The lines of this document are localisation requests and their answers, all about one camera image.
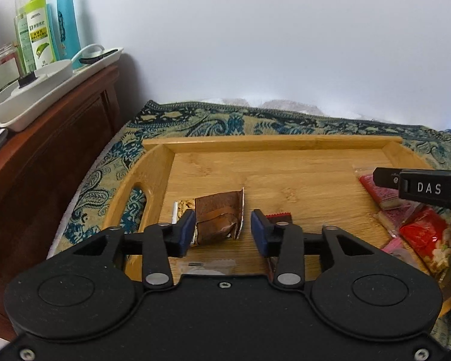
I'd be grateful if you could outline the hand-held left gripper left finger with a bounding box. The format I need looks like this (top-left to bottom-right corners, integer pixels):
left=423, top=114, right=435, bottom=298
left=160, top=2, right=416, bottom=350
left=47, top=209, right=197, bottom=291

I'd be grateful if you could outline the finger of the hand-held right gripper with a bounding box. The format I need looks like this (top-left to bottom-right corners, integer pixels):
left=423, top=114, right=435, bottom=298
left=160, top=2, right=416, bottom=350
left=372, top=166, right=401, bottom=189

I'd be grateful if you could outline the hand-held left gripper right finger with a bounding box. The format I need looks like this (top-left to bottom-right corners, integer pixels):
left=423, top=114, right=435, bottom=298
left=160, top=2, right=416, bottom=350
left=251, top=208, right=401, bottom=291

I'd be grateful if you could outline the red biscuit packet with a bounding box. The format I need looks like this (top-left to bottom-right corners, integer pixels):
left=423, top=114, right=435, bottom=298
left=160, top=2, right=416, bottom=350
left=358, top=173, right=412, bottom=211

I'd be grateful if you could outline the red black snack packet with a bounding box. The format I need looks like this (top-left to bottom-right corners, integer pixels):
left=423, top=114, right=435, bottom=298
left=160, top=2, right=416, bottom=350
left=265, top=211, right=293, bottom=281

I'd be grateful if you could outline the brown snack packet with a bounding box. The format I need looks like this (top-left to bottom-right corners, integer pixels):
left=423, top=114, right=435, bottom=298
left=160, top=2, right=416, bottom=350
left=194, top=187, right=246, bottom=246

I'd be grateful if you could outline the wooden tray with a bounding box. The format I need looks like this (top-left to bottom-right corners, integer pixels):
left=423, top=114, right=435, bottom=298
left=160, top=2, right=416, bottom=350
left=113, top=135, right=451, bottom=320

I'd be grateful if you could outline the pink clear snack packet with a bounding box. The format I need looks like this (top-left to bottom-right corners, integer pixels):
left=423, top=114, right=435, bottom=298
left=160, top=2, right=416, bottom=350
left=374, top=201, right=423, bottom=239
left=381, top=238, right=431, bottom=275

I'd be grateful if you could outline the red printed snack packet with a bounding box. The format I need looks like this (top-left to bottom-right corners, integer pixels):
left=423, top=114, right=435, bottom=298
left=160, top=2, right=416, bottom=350
left=398, top=208, right=451, bottom=277

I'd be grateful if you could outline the green patterned blanket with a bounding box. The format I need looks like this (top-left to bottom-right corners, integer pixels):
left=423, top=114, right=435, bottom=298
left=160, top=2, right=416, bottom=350
left=47, top=100, right=451, bottom=350

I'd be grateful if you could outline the white bedsheet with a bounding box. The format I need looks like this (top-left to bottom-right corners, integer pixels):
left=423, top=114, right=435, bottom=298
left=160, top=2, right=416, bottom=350
left=201, top=97, right=324, bottom=116

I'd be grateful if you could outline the dark wooden cabinet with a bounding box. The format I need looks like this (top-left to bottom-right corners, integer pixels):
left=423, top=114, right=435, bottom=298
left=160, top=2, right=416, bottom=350
left=0, top=64, right=121, bottom=343

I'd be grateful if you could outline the white plastic tray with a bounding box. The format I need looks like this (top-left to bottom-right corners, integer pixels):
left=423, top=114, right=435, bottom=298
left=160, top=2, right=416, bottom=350
left=0, top=47, right=124, bottom=132

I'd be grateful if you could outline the teal spray bottle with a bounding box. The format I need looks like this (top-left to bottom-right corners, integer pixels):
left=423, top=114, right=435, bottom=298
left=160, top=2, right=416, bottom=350
left=56, top=0, right=82, bottom=69

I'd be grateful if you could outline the glass jar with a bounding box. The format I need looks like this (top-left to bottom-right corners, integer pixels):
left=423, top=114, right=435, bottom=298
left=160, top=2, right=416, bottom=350
left=0, top=43, right=24, bottom=94

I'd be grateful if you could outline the green white bottle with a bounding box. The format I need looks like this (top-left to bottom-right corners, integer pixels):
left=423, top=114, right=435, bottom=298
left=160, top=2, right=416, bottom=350
left=24, top=0, right=58, bottom=70

